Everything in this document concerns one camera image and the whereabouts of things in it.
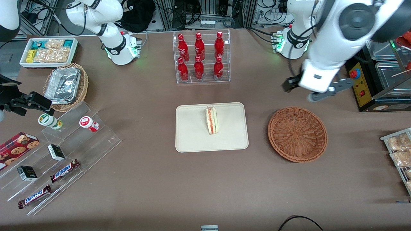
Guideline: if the red tartan cookie box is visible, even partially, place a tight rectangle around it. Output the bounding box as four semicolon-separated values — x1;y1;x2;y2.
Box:
0;132;40;170

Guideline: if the red cola bottle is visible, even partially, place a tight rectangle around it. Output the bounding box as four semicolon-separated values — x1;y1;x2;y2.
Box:
214;56;224;81
194;32;205;61
194;56;205;80
178;57;189;81
214;31;225;60
178;33;190;62

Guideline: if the metal wire tray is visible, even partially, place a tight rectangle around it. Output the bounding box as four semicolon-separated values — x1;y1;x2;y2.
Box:
380;128;411;196

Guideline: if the clear cracker bag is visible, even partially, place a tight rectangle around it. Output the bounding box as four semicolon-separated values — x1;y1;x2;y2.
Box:
44;39;65;50
51;47;70;63
34;48;53;63

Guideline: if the steel warmer pan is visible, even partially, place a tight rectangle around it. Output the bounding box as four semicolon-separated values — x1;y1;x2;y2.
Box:
375;61;411;97
366;40;398;61

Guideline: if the black bag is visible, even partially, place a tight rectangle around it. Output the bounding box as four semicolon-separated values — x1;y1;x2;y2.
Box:
117;0;156;32

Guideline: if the clear acrylic bottle rack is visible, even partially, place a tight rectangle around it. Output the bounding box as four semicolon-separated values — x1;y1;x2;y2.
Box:
173;28;231;85

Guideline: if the red sausage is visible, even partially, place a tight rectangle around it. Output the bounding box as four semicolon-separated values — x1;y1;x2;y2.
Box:
398;32;411;48

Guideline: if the clear fried snack bag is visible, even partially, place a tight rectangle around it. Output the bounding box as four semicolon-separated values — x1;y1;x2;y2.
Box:
390;151;411;167
386;133;411;151

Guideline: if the Snickers chocolate bar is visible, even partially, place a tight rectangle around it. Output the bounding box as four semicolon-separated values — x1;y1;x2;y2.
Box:
50;159;81;183
18;184;52;210

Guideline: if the green-lidded sunflower jar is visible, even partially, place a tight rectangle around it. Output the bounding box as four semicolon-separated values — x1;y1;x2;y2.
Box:
38;113;63;130

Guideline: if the white snack bin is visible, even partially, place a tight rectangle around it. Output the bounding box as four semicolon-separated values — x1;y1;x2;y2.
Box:
19;37;79;69

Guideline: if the small black carton box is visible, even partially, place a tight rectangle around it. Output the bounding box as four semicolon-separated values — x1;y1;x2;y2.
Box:
48;144;66;161
17;166;38;182

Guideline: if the silver foil container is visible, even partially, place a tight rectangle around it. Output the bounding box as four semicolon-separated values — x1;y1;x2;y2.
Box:
44;67;81;104

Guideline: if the red-lidded white jar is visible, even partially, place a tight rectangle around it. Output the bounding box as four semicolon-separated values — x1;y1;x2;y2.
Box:
79;116;99;133

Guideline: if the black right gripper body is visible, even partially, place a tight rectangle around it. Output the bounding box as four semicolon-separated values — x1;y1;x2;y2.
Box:
0;75;32;113

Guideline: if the black floor cable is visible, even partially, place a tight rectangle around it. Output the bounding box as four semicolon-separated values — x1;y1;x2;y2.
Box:
278;216;325;231

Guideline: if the brown wicker basket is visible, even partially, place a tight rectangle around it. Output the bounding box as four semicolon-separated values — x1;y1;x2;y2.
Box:
267;107;328;163

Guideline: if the clear acrylic tiered shelf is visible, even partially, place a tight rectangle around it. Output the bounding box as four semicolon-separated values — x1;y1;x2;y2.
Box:
0;102;122;216

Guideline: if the black food warmer machine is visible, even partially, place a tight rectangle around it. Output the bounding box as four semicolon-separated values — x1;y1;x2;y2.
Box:
345;30;411;113

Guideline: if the triangle sandwich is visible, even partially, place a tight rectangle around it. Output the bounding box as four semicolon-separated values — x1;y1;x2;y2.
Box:
205;107;219;135

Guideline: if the beige plastic tray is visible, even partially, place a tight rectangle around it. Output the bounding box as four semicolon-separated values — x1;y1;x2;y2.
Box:
175;102;249;153

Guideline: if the light wicker basket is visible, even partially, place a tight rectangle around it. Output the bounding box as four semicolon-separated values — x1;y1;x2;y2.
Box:
43;63;89;112

